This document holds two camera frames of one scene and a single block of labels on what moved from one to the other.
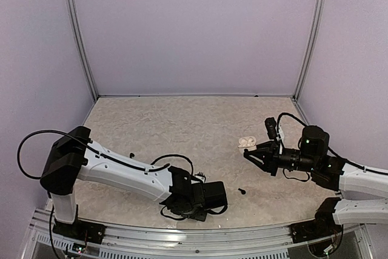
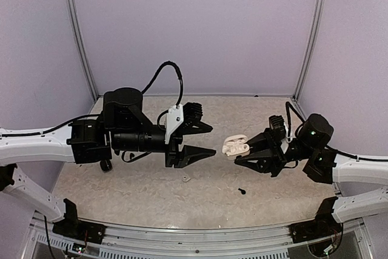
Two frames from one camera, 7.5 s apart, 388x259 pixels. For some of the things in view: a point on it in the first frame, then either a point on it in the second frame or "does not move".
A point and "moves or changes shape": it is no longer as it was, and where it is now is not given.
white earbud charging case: x=248 y=142 moves or changes shape
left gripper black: x=200 y=216 → x=190 y=154
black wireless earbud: x=243 y=191 does not move
